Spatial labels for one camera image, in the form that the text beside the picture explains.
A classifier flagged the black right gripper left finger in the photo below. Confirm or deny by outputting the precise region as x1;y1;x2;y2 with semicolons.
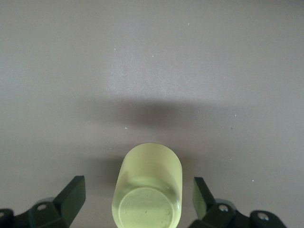
0;175;86;228

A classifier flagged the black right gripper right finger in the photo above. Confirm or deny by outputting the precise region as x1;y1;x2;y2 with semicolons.
190;177;287;228

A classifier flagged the yellow plastic cup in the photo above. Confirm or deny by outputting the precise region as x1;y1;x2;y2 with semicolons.
111;142;183;228

